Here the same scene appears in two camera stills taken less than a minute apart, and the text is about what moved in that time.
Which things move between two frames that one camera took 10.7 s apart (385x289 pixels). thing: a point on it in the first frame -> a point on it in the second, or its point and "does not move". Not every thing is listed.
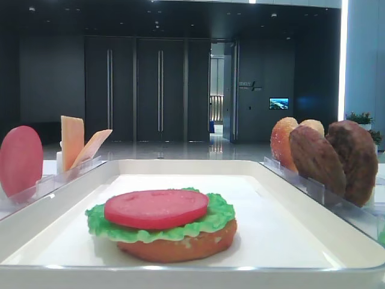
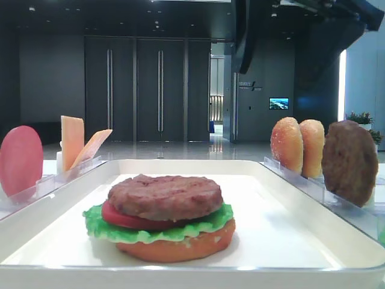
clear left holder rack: x=44 y=186 does not move
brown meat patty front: x=315 y=158 -> x=165 y=198
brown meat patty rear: x=357 y=152 does not move
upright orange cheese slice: x=73 y=139 does not move
